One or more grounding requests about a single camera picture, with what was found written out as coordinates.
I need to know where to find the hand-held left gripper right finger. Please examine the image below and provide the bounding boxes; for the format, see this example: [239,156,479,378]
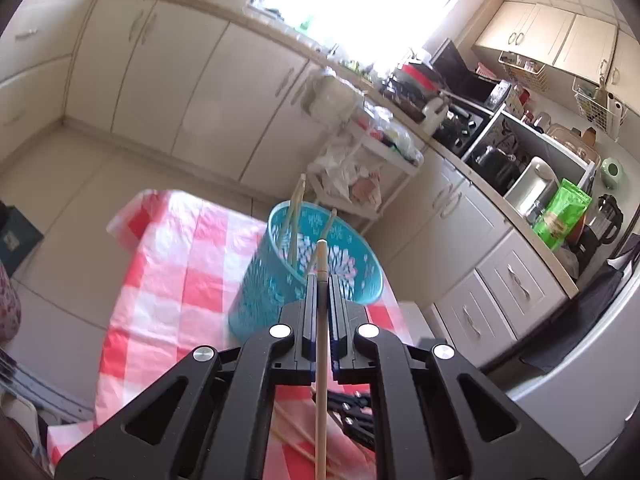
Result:
[327,275,586,480]

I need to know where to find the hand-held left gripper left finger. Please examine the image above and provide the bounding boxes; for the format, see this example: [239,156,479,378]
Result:
[54,272,321,480]

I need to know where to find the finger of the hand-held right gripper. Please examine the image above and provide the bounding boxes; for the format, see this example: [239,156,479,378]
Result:
[327,392,376,453]

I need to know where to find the turquoise perforated plastic basket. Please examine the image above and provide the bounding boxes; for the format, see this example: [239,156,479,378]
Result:
[228,200,385,341]

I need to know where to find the red checkered tablecloth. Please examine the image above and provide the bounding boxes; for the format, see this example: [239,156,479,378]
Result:
[47,189,416,480]

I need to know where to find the white rolling cart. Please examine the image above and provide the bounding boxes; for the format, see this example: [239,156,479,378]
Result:
[305,67,426,233]

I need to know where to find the white refrigerator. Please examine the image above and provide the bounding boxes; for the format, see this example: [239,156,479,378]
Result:
[505,240,640,466]

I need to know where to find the black toaster oven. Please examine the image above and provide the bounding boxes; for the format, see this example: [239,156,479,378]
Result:
[432,105,493,156]

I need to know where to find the white plastic jug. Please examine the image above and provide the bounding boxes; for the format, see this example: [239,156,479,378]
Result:
[421,95,451,133]

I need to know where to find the dark hanging towel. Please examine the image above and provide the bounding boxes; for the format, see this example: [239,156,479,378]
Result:
[520,260,626,373]

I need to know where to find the white hanging plastic bag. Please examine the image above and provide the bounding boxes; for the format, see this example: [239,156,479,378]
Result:
[302,72,361,121]

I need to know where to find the white countertop appliance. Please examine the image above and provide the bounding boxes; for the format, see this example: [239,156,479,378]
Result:
[504,156,560,218]

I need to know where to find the green foil bag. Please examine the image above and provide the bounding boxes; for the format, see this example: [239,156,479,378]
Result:
[532,178,592,253]

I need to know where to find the red and black stacked containers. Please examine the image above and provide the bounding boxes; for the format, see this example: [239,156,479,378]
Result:
[382,60,441,111]

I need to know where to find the white lower kitchen cabinets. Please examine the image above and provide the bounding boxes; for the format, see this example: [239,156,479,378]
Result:
[0,0,571,368]

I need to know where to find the white counter shelf stand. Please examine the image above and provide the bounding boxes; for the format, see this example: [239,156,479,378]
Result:
[462,107,601,196]

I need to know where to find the black microwave oven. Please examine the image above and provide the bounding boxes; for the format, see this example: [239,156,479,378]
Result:
[430,38,506,106]

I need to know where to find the black french press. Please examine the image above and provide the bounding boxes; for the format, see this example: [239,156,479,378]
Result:
[582,194,625,261]

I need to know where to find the patterned fabric bag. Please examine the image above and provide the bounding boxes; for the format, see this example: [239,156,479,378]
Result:
[0,260,22,341]

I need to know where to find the dark floor mat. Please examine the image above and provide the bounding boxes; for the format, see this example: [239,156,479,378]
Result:
[0,202,45,276]

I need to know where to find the green round container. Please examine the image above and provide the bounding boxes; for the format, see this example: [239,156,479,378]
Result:
[600,157,625,191]

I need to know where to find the bright kitchen window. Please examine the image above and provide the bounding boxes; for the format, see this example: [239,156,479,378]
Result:
[250,0,471,61]

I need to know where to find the cream upper cabinets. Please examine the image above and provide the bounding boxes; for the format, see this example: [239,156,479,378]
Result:
[472,0,640,103]

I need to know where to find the small white wire basket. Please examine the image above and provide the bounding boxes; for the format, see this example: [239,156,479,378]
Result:
[497,50,547,92]

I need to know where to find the large white wire basket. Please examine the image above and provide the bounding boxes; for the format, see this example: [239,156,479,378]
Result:
[572,77,626,142]

